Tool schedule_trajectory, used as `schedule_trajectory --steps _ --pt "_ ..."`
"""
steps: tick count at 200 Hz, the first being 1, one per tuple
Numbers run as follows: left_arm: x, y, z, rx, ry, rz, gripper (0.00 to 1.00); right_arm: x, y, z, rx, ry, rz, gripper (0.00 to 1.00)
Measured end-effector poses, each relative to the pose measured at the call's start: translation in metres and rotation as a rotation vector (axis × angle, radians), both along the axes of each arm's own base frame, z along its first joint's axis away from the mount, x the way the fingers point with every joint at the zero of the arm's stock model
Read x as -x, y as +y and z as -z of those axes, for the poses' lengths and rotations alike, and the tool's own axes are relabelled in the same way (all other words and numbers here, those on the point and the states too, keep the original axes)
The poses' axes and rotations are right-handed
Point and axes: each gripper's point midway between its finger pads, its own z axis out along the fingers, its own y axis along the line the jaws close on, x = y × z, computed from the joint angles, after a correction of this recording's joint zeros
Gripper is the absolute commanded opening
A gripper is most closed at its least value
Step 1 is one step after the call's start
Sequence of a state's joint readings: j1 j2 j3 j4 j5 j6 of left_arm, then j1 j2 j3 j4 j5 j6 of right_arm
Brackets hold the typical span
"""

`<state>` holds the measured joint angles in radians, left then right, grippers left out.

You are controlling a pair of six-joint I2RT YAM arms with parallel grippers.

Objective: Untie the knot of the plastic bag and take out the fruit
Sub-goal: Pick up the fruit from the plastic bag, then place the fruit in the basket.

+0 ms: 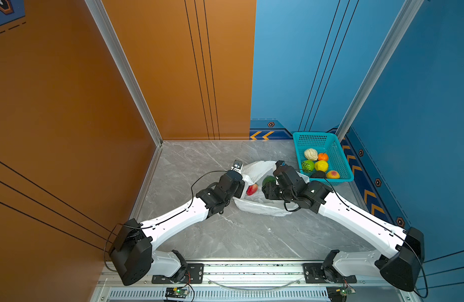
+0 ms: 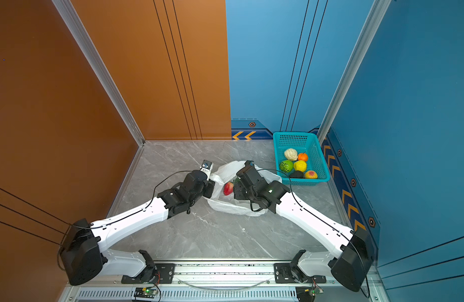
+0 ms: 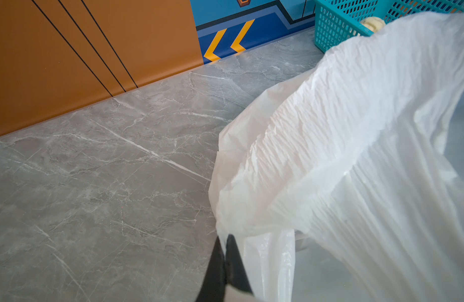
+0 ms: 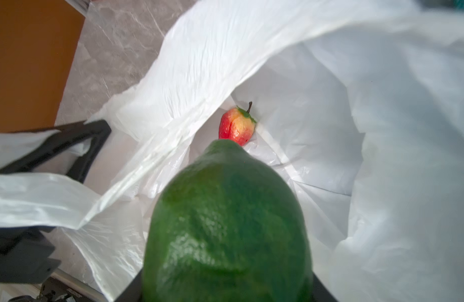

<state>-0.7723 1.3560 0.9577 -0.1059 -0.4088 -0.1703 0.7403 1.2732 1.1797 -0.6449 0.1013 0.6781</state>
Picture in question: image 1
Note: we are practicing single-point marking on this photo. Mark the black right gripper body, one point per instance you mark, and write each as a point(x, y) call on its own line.
point(276, 192)

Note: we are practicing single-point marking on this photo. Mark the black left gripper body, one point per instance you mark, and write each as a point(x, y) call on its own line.
point(238, 191)

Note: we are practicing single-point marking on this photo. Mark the green cucumber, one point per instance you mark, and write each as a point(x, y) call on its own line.
point(269, 180)

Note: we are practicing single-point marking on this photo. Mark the white plastic bag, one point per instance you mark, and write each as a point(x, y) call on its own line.
point(256, 173)

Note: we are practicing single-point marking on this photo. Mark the green apple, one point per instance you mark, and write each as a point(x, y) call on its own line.
point(308, 166)

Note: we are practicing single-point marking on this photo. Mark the dark avocado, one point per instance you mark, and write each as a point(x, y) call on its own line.
point(318, 175)

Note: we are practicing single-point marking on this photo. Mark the yellow fruit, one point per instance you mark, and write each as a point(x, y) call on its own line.
point(321, 166)

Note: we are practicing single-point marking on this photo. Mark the beige round fruit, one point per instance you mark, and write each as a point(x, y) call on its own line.
point(311, 154)

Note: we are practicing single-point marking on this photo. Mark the red yellow peach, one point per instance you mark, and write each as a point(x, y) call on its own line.
point(333, 175)

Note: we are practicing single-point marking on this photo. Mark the orange tangerine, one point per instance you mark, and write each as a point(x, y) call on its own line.
point(323, 157)

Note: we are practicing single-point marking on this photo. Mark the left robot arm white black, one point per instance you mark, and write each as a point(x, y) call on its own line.
point(134, 251)

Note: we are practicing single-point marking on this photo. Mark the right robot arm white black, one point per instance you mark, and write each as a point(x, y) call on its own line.
point(398, 254)

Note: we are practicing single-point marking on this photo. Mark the red apple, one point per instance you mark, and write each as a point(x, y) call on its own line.
point(252, 189)

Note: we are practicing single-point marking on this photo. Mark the teal plastic basket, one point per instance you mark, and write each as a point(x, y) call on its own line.
point(324, 143)

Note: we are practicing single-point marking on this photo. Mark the green circuit board right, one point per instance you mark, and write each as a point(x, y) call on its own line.
point(344, 292)

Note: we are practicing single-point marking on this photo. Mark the green circuit board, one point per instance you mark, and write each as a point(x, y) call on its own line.
point(344, 292)
point(176, 294)

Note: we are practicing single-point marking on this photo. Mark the green circuit board left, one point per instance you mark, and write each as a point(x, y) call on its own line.
point(176, 294)

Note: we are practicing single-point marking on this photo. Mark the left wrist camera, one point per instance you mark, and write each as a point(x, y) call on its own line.
point(237, 166)

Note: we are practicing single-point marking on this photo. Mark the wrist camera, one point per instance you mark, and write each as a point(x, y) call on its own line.
point(237, 166)
point(280, 164)

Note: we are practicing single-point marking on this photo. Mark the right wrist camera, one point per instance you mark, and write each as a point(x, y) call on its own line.
point(280, 164)

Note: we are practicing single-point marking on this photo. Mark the aluminium corner post right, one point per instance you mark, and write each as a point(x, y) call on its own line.
point(397, 31)

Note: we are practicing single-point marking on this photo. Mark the aluminium corner post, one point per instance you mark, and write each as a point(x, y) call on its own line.
point(397, 31)
point(108, 33)

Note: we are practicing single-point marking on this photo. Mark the aluminium corner post left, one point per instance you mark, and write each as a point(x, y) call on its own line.
point(108, 33)

